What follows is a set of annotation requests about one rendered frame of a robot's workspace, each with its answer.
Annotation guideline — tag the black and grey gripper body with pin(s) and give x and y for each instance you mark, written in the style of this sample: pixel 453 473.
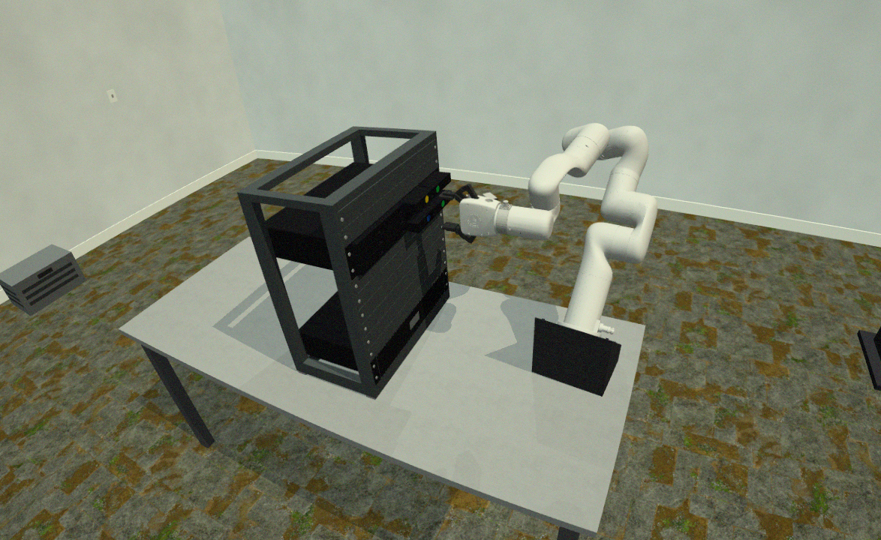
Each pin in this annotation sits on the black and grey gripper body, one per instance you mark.
pixel 478 216

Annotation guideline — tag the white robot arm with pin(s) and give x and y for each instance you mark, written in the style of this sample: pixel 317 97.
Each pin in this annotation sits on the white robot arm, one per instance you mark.
pixel 621 204

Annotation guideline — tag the black server rack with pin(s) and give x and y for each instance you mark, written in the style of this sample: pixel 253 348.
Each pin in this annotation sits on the black server rack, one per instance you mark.
pixel 384 242

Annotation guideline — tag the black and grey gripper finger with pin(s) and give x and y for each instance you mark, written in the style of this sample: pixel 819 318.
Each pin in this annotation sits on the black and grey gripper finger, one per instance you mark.
pixel 454 227
pixel 450 195

